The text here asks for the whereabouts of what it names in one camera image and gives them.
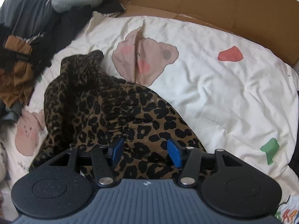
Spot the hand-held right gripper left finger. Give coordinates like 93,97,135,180
50,138,125,187

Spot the white printed blanket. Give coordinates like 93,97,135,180
0,12,299,224

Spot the black lace cloth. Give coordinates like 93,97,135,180
92,0,127,18

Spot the brown cardboard sheet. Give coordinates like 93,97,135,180
90,0,299,67

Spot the brown garment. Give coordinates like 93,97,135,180
0,36,36,106

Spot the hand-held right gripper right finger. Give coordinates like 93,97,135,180
167,138,246,188

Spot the dark grey cloth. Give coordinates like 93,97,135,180
0,0,61,41

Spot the leopard print garment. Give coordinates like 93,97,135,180
29,50,207,182

